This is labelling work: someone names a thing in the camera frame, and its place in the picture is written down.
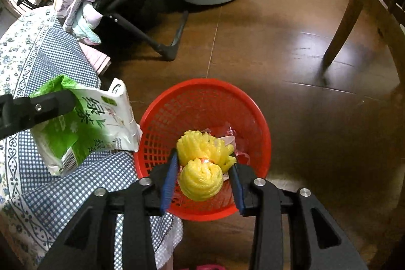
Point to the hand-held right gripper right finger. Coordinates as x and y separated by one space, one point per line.
237 189

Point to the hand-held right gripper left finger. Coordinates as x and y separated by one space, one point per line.
167 183

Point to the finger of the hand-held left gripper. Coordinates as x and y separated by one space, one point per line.
47 107

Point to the yellow foam fruit net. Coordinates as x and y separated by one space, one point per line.
199 181
196 145

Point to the green tea packet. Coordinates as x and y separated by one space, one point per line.
95 124

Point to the red plastic basket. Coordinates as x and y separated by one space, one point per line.
196 99

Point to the blue floral tablecloth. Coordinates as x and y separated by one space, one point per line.
47 61

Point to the pale pink green cloth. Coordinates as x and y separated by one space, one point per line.
88 29

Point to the dark wooden chair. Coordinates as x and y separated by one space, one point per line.
351 4

